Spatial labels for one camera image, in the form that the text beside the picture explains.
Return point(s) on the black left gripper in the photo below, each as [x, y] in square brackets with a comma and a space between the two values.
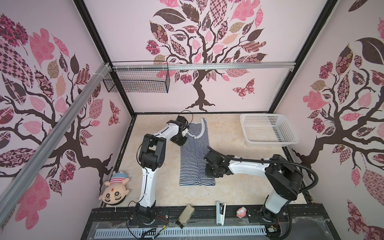
[180, 142]

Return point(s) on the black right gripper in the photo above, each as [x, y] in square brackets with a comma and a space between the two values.
[206, 169]

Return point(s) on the blue white striped tank top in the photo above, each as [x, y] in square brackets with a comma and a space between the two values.
[193, 163]

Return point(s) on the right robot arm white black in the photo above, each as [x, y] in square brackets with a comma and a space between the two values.
[284, 176]

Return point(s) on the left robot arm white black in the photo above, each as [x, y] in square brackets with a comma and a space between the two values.
[151, 156]

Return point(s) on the white stapler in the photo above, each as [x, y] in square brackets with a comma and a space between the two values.
[220, 213]

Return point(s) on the pink white small toy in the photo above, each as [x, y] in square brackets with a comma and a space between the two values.
[241, 212]

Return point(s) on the white plastic laundry basket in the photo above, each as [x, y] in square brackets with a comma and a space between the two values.
[268, 129]

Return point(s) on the tan rectangular box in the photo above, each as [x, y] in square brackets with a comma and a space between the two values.
[185, 216]

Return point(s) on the cartoon doll head toy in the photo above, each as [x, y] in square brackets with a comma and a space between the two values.
[116, 190]

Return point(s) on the black wire basket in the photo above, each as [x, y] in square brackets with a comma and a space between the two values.
[138, 77]

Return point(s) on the white slotted cable duct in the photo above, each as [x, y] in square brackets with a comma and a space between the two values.
[176, 232]

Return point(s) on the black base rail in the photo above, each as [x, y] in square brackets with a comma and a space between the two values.
[297, 222]

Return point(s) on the aluminium rail back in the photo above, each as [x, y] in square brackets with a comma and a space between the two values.
[211, 66]

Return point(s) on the aluminium rail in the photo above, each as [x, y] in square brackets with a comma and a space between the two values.
[24, 179]
[211, 66]

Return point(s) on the black corner frame post left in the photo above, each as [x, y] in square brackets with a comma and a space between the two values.
[88, 21]

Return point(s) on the black corner frame post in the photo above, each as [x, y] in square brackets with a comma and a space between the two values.
[317, 29]
[88, 21]

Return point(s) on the aluminium rail left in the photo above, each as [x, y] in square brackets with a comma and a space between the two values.
[24, 179]

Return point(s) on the black corner frame post right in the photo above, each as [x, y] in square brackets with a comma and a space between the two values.
[317, 29]

